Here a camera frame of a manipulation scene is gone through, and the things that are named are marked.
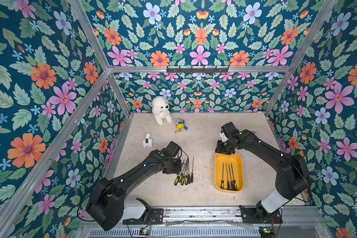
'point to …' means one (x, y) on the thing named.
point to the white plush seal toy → (160, 106)
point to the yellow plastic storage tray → (221, 161)
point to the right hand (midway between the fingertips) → (217, 150)
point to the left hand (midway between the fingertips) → (182, 170)
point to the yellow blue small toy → (180, 125)
